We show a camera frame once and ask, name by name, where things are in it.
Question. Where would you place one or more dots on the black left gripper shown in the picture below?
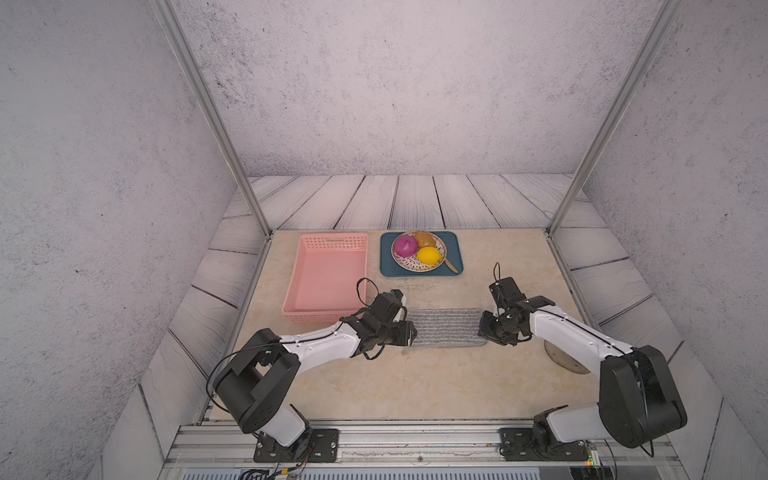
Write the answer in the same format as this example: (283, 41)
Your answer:
(406, 333)

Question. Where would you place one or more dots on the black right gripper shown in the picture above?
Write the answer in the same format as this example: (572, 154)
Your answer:
(486, 317)

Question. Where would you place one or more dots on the grey striped dishcloth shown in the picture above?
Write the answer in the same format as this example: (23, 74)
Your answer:
(446, 328)

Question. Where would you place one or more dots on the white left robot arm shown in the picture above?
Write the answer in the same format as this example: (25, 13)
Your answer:
(253, 382)

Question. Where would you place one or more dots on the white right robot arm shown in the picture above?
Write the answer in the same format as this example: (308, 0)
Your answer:
(638, 399)

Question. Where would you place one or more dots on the speckled white plate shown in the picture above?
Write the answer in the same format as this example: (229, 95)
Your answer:
(412, 264)

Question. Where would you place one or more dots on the pink perforated plastic basket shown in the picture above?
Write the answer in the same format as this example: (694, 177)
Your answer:
(323, 285)

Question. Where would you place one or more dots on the purple onion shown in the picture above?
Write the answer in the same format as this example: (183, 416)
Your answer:
(405, 246)

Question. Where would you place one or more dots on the yellow lemon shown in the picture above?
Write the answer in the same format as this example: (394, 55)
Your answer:
(429, 256)

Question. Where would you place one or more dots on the wooden spoon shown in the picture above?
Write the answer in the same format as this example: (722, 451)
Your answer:
(450, 266)

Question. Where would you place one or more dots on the brown potato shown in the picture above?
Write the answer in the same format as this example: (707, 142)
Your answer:
(424, 239)

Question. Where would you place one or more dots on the teal rectangular tray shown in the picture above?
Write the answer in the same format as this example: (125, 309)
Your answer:
(389, 268)

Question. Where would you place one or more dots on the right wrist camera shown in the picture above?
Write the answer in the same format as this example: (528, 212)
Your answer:
(506, 293)

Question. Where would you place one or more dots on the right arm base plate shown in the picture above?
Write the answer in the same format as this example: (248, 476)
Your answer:
(534, 444)

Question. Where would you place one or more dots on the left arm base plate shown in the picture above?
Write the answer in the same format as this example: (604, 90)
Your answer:
(297, 446)

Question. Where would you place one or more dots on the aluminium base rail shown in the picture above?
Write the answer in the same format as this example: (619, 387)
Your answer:
(476, 449)

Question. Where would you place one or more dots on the aluminium right frame post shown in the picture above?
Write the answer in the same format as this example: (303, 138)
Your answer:
(638, 68)

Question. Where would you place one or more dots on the aluminium frame post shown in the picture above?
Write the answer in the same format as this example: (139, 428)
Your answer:
(189, 66)
(638, 68)

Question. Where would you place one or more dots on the aluminium left frame post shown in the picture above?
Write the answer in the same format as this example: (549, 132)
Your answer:
(189, 66)

